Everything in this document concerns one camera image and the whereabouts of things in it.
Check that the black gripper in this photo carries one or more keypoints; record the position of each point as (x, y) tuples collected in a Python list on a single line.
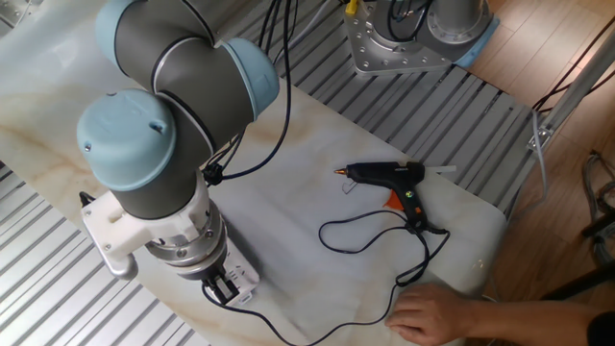
[(214, 276)]

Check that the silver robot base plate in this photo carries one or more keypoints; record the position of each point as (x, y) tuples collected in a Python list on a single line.
[(365, 53)]

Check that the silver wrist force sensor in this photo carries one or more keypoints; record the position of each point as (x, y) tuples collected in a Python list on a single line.
[(192, 250)]

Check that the silver corner bracket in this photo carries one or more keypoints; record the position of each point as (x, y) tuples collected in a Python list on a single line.
[(14, 12)]

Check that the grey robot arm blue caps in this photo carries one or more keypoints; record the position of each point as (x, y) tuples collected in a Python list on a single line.
[(192, 91)]

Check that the white marble pattern board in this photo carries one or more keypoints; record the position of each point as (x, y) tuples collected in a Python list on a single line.
[(312, 144)]

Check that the person's bare hand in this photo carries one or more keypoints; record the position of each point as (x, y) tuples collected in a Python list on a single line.
[(427, 317)]

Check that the black hot glue gun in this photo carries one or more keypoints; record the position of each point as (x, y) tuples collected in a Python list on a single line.
[(384, 172)]

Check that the aluminium frame beam with bracket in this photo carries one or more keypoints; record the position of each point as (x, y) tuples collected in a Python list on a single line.
[(576, 89)]

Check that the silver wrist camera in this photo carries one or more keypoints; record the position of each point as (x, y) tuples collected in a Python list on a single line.
[(124, 268)]

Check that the black shirt sleeve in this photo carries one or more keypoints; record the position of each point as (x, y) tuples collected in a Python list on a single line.
[(603, 331)]

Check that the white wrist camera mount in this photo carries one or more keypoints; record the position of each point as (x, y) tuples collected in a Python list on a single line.
[(115, 230)]

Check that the white power strip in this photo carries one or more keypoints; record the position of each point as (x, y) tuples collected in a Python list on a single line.
[(245, 274)]

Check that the yellow connector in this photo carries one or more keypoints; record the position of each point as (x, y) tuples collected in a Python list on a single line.
[(351, 7)]

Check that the person's bare forearm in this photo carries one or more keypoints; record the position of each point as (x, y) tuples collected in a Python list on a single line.
[(528, 322)]

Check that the black chair leg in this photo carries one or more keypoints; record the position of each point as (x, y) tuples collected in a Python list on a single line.
[(576, 286)]

